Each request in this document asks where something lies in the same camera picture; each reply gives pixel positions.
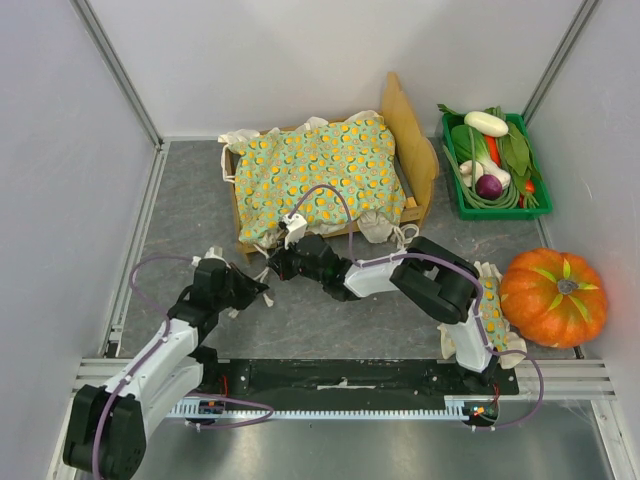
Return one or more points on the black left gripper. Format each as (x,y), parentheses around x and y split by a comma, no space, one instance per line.
(254,287)

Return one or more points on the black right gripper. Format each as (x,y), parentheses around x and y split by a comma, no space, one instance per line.
(288,261)

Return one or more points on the lemon print cushion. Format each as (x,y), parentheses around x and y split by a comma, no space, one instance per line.
(329,172)

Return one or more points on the wooden pet bed frame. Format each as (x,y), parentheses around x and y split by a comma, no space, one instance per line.
(414,155)

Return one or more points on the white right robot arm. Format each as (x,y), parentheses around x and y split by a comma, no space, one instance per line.
(438,282)

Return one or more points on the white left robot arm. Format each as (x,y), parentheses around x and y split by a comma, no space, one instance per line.
(110,425)

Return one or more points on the white mushroom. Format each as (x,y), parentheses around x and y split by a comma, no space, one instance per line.
(465,170)

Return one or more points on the bok choy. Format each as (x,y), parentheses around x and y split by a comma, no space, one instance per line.
(467,141)

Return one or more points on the purple onion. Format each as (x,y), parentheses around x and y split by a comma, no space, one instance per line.
(488,187)

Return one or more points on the green plastic crate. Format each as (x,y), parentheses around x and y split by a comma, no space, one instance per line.
(529,206)

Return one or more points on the green long beans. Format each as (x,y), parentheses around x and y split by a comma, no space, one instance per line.
(508,199)

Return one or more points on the orange carrot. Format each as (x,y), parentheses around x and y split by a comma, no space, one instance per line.
(493,150)

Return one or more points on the white eggplant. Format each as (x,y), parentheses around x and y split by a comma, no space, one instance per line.
(486,123)

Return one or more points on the small lemon print pillow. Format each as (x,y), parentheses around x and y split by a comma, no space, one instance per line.
(495,315)

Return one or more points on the green spinach leaves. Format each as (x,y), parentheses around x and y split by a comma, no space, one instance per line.
(514,148)

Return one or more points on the orange pumpkin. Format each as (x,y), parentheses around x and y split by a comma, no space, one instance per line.
(555,299)

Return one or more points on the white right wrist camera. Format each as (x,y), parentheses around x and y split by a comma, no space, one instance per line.
(294,225)

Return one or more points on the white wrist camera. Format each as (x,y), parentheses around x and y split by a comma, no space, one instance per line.
(294,225)
(214,252)

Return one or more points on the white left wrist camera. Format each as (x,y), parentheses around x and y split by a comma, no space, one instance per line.
(214,252)

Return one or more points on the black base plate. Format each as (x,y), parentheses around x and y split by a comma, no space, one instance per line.
(351,385)

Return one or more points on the white cable duct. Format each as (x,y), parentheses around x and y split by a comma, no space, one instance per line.
(195,409)

